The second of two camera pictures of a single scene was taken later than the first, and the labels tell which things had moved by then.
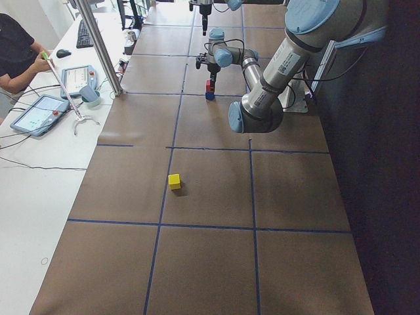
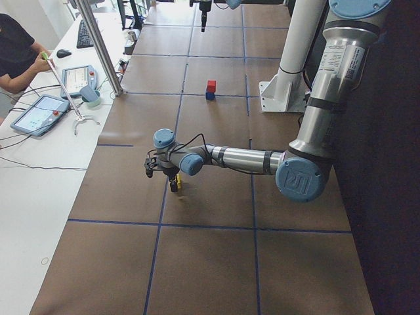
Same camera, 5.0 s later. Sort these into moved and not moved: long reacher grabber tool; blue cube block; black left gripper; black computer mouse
Moved: black left gripper
Not moved: blue cube block; long reacher grabber tool; black computer mouse
